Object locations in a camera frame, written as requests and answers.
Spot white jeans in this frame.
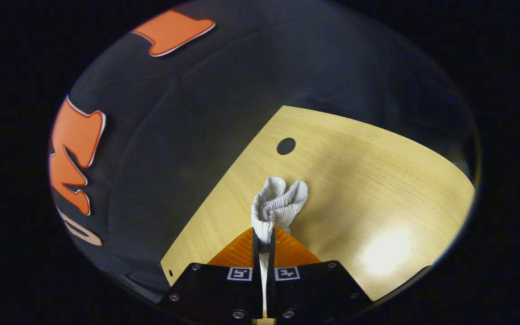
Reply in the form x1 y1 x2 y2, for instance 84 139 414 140
251 176 309 312

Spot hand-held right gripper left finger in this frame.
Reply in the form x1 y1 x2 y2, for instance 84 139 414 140
158 227 264 322

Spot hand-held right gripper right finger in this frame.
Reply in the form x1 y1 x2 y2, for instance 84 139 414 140
267 227 373 322

